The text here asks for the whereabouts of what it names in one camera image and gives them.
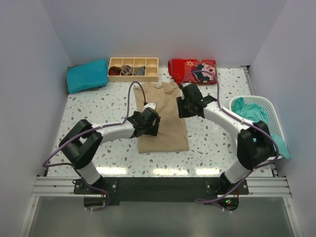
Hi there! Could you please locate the beige t shirt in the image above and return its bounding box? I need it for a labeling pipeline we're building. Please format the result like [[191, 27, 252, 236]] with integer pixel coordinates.
[[134, 82, 189, 154]]

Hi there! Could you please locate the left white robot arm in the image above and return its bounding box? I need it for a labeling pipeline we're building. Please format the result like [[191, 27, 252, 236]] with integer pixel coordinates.
[[59, 108, 160, 194]]

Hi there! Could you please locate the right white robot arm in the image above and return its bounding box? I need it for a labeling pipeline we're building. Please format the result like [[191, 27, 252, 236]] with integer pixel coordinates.
[[176, 84, 277, 194]]

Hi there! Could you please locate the red cartoon folded cloth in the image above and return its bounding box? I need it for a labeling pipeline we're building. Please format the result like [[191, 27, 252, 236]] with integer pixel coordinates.
[[168, 59, 217, 85]]

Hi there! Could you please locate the grey fabric item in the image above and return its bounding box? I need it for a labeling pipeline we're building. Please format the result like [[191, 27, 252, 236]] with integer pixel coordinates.
[[134, 66, 146, 76]]

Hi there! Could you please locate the brown floral fabric item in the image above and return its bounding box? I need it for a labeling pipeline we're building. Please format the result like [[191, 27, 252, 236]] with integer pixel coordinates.
[[121, 65, 133, 76]]

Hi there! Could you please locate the wooden compartment box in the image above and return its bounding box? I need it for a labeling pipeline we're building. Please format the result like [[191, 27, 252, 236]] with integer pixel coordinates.
[[107, 57, 159, 82]]

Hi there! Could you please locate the orange black fabric item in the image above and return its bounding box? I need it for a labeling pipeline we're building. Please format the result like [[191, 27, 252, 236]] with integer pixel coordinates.
[[108, 66, 121, 76]]

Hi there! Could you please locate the teal shirt in basket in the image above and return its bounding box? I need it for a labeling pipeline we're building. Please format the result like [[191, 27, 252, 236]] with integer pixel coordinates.
[[233, 97, 291, 159]]

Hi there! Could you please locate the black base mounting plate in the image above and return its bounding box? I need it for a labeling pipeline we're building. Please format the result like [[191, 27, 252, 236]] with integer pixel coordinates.
[[73, 176, 249, 210]]

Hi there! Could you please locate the folded teal t shirt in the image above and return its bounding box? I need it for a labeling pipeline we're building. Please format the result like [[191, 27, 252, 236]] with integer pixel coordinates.
[[66, 59, 108, 94]]

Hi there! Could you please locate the white plastic laundry basket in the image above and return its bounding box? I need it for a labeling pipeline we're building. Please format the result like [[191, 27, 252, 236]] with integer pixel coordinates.
[[229, 95, 288, 161]]

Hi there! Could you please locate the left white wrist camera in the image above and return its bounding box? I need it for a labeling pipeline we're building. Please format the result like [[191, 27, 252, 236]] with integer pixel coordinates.
[[143, 102, 157, 111]]

